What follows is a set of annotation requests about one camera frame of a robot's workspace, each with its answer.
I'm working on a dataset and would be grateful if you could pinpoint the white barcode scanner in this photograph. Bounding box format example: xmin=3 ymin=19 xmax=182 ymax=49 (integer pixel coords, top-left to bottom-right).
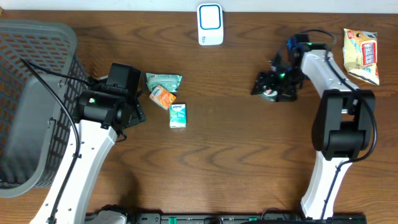
xmin=197 ymin=3 xmax=224 ymax=46

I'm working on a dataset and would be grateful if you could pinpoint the left black cable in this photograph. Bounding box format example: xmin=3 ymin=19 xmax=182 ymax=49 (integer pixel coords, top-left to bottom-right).
xmin=19 ymin=57 xmax=94 ymax=224

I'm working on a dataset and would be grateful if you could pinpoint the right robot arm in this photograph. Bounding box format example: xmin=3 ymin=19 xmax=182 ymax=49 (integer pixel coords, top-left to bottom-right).
xmin=251 ymin=30 xmax=377 ymax=223

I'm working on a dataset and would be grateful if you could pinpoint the orange tissue pack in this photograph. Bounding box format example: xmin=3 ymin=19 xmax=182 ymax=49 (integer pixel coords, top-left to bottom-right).
xmin=149 ymin=85 xmax=176 ymax=110

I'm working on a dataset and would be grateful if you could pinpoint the grey plastic basket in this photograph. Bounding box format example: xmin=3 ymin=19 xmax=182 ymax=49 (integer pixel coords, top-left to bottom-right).
xmin=1 ymin=19 xmax=87 ymax=198

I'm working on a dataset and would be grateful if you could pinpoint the yellow wet wipes pack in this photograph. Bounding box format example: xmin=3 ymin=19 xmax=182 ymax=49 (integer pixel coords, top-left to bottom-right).
xmin=343 ymin=29 xmax=379 ymax=86

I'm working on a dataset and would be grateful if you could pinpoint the black cable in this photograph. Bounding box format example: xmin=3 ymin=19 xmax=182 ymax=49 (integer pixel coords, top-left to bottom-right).
xmin=298 ymin=29 xmax=378 ymax=220
xmin=19 ymin=57 xmax=94 ymax=224

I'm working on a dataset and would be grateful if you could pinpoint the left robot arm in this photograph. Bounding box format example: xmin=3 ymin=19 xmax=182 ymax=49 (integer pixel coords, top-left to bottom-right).
xmin=32 ymin=63 xmax=144 ymax=223

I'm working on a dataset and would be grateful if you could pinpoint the teal Kleenex tissue pack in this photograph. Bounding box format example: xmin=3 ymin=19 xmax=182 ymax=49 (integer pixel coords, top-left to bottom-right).
xmin=169 ymin=104 xmax=187 ymax=128

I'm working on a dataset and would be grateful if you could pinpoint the right black cable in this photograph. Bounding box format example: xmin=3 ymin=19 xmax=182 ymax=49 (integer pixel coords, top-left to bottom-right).
xmin=298 ymin=29 xmax=378 ymax=220

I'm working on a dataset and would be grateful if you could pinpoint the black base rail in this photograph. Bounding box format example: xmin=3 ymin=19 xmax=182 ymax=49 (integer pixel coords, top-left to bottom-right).
xmin=85 ymin=212 xmax=368 ymax=224

